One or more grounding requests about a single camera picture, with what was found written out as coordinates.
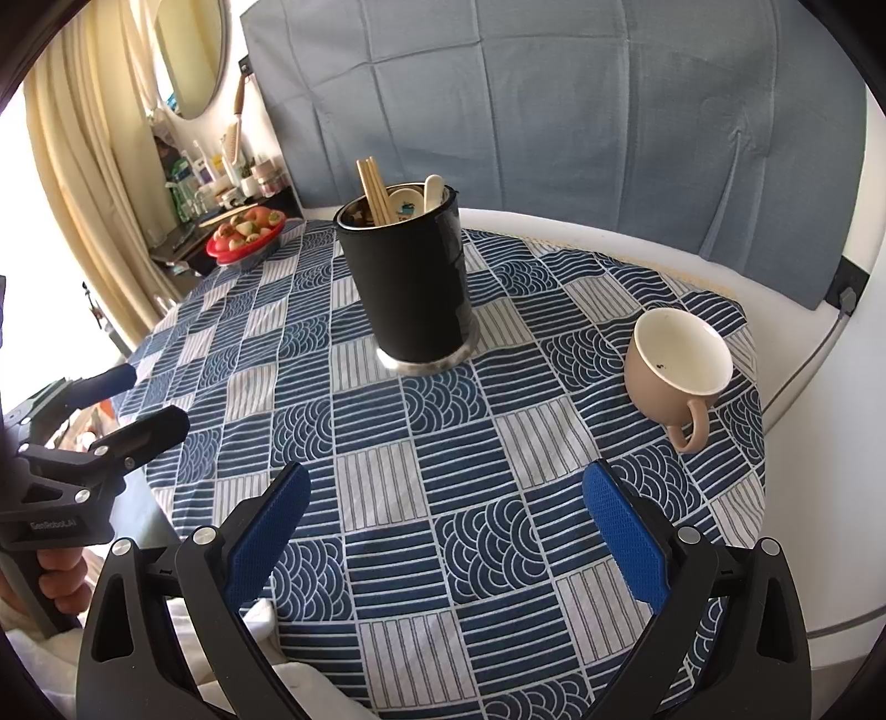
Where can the black cylindrical utensil holder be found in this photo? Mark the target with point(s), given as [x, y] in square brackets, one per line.
[408, 291]

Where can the red fruit bowl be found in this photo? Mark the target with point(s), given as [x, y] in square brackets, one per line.
[239, 255]

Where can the black side table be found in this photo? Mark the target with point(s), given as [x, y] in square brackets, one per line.
[183, 253]

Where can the beige mug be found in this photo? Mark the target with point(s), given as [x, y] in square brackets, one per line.
[657, 401]

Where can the pile of fruit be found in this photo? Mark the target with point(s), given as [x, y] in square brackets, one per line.
[246, 225]

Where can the beige curtain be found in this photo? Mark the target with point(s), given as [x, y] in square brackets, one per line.
[76, 173]

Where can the small potted plant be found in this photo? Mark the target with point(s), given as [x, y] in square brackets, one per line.
[248, 181]

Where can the person's left hand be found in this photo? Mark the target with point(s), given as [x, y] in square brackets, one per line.
[66, 578]

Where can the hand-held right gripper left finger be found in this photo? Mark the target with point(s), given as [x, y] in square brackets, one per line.
[266, 533]

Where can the plain cream spoon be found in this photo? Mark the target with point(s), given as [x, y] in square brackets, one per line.
[434, 188]

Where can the blue patterned tablecloth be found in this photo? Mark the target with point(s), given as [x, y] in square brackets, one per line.
[484, 450]

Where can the cluster of toiletry bottles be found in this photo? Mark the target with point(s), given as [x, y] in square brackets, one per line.
[201, 183]

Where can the beige chopstick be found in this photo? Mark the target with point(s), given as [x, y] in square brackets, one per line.
[365, 190]
[378, 188]
[372, 190]
[384, 188]

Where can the grey-blue backdrop cloth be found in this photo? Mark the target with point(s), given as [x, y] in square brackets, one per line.
[554, 104]

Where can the black wall socket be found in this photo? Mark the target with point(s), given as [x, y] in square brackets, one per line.
[848, 282]

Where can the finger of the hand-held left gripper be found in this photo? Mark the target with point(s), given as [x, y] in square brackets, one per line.
[149, 433]
[118, 379]

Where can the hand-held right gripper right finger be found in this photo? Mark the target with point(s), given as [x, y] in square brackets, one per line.
[626, 533]

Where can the person's white clothing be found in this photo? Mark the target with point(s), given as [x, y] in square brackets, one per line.
[259, 633]

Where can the round wall mirror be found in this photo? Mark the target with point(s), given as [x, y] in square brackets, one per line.
[190, 55]

